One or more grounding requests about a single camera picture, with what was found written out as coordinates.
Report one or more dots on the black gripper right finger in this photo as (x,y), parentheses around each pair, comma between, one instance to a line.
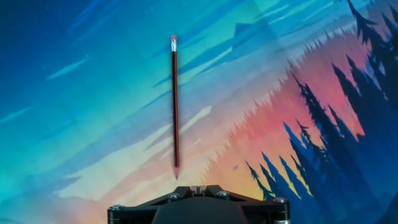
(264,208)

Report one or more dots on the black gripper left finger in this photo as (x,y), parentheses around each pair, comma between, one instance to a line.
(136,208)

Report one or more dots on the red black striped pencil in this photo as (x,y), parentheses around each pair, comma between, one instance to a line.
(175,109)

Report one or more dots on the printed forest sunset tablecloth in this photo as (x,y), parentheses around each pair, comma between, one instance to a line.
(77,124)

